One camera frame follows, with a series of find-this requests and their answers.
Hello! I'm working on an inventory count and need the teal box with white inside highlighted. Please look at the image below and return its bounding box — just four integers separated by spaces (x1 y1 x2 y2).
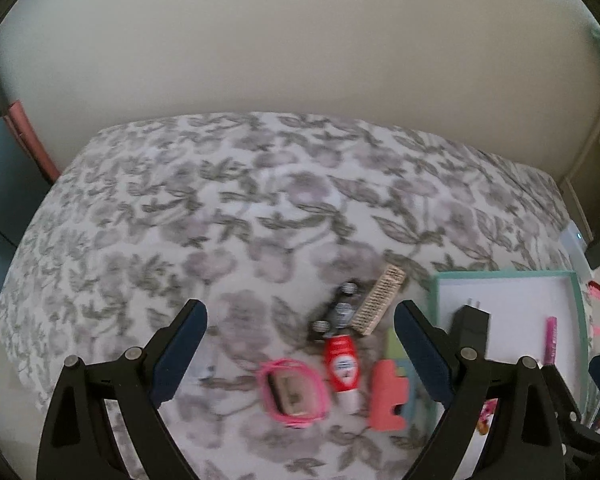
427 270 592 480

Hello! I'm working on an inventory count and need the purple pink tube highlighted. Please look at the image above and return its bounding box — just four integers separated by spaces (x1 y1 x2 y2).
544 316 562 367

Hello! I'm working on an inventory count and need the white plastic container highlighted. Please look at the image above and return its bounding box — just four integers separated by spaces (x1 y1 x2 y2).
560 220 588 266

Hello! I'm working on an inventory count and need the pink bar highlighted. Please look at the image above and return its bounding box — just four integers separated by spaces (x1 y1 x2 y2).
2 101 61 183

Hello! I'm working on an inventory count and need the pink wristband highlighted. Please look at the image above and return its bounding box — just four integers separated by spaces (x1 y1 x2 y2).
257 357 329 430

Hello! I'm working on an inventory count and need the dark cabinet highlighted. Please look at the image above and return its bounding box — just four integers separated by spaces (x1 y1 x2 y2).
0 75 51 311

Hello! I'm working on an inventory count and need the black toy truck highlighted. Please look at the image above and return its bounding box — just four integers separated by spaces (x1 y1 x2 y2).
310 282 361 343

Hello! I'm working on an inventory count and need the red and silver tube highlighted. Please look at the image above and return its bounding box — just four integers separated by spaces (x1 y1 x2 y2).
322 334 363 413

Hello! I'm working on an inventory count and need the coral foam block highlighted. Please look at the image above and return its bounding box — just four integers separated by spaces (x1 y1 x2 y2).
367 357 410 432

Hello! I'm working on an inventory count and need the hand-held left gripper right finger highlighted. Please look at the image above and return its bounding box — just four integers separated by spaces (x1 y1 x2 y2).
394 301 566 480

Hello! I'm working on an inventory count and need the brown and pink toy dog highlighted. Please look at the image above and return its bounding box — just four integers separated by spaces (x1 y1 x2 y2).
475 397 501 436

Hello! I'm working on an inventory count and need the gold black patterned lighter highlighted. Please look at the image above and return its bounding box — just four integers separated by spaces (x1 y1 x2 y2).
349 264 407 336

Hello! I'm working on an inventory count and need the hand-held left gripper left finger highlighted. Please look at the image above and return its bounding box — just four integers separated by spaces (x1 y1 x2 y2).
36 300 208 480

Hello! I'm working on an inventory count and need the small grey brown block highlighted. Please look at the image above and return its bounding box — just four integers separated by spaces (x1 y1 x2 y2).
270 372 318 416

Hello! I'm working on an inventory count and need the floral printed blanket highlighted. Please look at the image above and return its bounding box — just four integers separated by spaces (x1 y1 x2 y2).
0 111 588 480

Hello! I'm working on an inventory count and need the black charger plug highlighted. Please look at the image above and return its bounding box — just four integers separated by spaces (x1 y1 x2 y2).
447 297 492 361

